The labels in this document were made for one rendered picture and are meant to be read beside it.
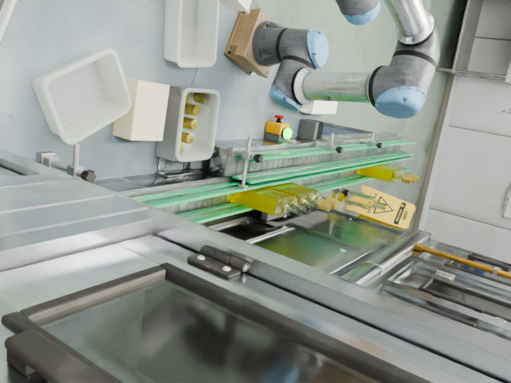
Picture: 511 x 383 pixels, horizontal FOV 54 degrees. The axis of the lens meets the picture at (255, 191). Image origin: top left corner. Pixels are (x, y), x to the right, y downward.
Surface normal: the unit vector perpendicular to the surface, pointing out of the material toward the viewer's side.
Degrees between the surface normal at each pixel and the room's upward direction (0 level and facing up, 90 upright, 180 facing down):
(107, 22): 0
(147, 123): 0
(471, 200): 90
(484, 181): 90
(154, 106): 0
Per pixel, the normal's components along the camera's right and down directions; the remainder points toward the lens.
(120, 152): 0.81, 0.26
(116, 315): 0.15, -0.96
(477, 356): -0.56, 0.11
